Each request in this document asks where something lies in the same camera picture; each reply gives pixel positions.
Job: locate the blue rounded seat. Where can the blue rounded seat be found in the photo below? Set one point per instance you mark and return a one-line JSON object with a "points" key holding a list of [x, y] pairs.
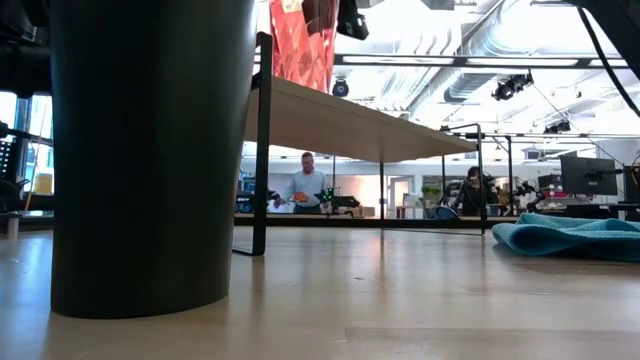
{"points": [[445, 213]]}

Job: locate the wooden shelf with black frame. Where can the wooden shelf with black frame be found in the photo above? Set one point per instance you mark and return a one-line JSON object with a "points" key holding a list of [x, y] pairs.
{"points": [[350, 125]]}

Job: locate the black ceiling dome camera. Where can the black ceiling dome camera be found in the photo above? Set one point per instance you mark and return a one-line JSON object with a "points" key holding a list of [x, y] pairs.
{"points": [[340, 88]]}

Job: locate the black tall tumbler cup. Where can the black tall tumbler cup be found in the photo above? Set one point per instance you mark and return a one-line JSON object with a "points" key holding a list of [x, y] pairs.
{"points": [[150, 150]]}

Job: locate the standing person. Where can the standing person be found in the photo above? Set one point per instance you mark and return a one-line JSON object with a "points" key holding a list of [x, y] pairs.
{"points": [[307, 185]]}

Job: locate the black computer monitor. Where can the black computer monitor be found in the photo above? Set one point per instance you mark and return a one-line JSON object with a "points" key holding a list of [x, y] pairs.
{"points": [[587, 175], [632, 184]]}

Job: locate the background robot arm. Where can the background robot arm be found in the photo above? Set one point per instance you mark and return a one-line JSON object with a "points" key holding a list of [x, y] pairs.
{"points": [[342, 201], [273, 196]]}

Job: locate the black ceiling spotlight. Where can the black ceiling spotlight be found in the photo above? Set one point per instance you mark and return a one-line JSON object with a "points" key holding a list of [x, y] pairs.
{"points": [[557, 127], [510, 87]]}

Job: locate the pale yellow cylinder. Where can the pale yellow cylinder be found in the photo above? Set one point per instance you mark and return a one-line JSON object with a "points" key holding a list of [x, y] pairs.
{"points": [[43, 183]]}

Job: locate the black metal table frame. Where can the black metal table frame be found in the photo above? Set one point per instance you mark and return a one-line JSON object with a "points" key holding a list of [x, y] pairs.
{"points": [[400, 221]]}

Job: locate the red translucent tumbler cup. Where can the red translucent tumbler cup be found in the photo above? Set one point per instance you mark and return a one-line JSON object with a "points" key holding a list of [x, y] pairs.
{"points": [[295, 55]]}

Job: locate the seated person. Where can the seated person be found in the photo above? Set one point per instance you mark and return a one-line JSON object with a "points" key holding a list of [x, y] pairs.
{"points": [[472, 192]]}

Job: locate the teal cloth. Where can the teal cloth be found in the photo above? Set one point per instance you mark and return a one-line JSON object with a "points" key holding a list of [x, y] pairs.
{"points": [[565, 240]]}

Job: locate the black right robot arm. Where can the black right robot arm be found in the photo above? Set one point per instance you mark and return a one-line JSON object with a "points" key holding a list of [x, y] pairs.
{"points": [[622, 25]]}

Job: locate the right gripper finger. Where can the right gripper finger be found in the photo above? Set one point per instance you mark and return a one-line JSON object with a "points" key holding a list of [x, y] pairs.
{"points": [[352, 20], [319, 15]]}

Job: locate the grey metal post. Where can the grey metal post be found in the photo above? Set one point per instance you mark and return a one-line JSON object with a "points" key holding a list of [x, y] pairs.
{"points": [[13, 226]]}

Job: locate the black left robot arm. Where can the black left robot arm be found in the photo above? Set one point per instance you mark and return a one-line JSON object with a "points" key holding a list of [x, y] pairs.
{"points": [[20, 12]]}

